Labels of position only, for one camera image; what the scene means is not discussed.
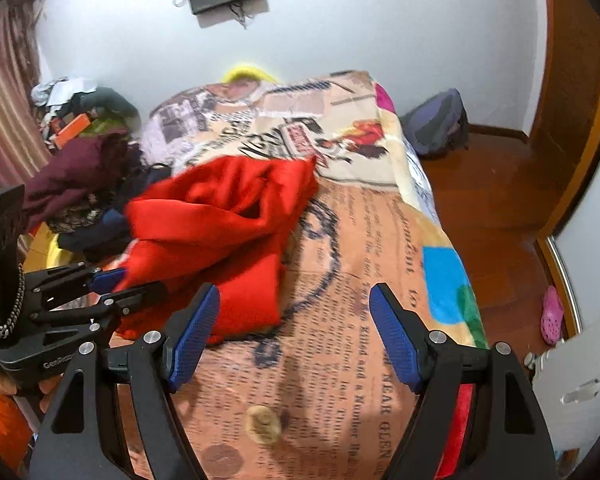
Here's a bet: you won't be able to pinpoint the white crumpled cloths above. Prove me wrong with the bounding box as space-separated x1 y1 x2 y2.
31 77 98 108

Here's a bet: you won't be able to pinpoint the person's left forearm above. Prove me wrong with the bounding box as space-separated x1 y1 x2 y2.
0 372 33 453

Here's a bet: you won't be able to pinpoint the metal chain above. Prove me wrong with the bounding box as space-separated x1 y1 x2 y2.
0 262 26 338

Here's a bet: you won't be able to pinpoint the red cloth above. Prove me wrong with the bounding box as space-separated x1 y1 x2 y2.
435 385 476 478

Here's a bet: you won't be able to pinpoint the black gold patterned garment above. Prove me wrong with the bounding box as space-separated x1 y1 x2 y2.
47 200 106 233

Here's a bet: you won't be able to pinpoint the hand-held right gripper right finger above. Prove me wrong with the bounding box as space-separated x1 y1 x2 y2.
368 283 561 480

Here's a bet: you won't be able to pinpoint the white wardrobe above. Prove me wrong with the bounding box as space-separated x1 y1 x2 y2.
530 305 600 461

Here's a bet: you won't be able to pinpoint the red zip-neck jacket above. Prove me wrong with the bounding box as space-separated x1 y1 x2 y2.
115 155 321 346

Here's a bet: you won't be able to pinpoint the green garment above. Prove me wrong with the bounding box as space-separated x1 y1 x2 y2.
77 86 141 128

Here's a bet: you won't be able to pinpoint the maroon garment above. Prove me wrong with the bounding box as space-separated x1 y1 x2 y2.
22 132 141 233

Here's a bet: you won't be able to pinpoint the dark blue garment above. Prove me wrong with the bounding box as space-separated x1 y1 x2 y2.
57 207 133 263

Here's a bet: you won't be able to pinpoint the printed blanket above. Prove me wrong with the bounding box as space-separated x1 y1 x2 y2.
95 69 488 480

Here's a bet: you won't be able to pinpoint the yellow pillow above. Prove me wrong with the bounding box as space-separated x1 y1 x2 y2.
222 62 281 83

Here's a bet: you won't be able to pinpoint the yellow cloth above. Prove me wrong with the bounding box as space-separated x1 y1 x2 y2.
22 225 88 281

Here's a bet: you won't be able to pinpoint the orange box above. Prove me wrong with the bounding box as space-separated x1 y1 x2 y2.
55 112 93 148

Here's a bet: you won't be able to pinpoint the pink clog shoe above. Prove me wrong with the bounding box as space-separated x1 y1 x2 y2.
540 285 565 345

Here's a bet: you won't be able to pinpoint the person's left hand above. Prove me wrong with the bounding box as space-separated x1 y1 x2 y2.
39 376 62 413

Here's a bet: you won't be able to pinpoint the grey blue backpack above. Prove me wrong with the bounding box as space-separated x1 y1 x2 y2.
400 88 470 157

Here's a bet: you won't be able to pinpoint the striped curtain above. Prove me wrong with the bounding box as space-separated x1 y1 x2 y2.
0 0 51 196

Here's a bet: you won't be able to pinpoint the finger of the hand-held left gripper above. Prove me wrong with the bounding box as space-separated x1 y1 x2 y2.
30 281 168 331
24 261 129 307

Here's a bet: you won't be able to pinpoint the wooden door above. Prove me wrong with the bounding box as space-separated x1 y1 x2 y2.
530 0 600 241

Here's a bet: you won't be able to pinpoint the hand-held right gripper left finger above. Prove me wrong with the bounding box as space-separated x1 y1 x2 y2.
27 283 222 480

